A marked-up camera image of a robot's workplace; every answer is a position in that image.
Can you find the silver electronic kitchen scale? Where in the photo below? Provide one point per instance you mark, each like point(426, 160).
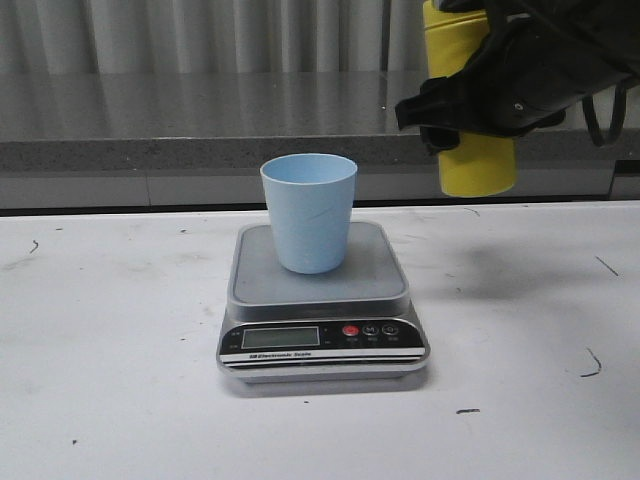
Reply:
point(354, 322)

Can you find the light blue plastic cup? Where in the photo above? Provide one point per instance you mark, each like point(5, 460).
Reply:
point(309, 197)

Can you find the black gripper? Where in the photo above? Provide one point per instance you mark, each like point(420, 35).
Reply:
point(539, 58)

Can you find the grey stone counter ledge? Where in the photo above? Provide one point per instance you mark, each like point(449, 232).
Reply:
point(167, 122)

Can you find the white pleated curtain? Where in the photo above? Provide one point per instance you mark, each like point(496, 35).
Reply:
point(184, 37)

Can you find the yellow squeeze bottle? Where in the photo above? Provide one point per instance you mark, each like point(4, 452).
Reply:
point(480, 165)

